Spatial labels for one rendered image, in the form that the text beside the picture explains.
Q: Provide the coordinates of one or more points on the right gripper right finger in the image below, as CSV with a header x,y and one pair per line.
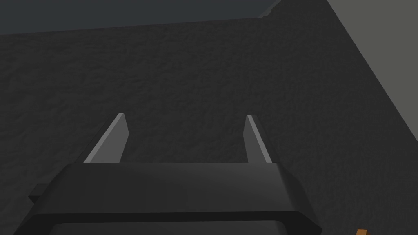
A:
x,y
256,143

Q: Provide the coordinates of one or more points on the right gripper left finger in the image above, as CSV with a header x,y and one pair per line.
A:
x,y
109,143

